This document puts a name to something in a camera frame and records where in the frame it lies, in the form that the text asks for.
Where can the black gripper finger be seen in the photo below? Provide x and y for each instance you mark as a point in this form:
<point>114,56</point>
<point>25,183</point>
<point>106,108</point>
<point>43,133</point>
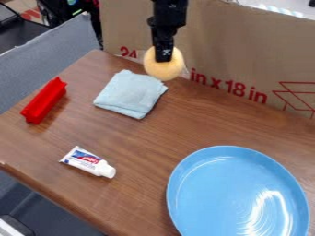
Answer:
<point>164,48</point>

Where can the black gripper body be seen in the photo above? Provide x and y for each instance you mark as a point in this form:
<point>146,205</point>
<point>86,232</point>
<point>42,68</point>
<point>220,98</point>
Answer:
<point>169,17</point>

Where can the yellow ball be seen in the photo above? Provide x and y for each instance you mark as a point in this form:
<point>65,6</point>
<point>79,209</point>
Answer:
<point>165,70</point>

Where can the blue plate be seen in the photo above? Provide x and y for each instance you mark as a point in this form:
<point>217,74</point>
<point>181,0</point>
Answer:
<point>230,191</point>

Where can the light blue folded cloth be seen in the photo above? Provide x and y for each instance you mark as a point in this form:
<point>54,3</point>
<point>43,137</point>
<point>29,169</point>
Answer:
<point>132,94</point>

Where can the black equipment in background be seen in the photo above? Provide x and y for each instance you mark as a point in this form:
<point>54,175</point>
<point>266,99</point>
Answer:
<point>58,11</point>

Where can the red plastic block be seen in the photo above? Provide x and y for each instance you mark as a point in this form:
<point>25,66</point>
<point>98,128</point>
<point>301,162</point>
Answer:
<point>45,101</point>

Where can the grey fabric partition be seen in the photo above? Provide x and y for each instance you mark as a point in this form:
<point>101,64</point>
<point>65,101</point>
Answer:
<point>30,65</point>

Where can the white toothpaste tube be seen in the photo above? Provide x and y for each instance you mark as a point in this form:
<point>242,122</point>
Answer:
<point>86,161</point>

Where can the cardboard box wall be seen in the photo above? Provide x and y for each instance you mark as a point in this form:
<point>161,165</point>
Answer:
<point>249,51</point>

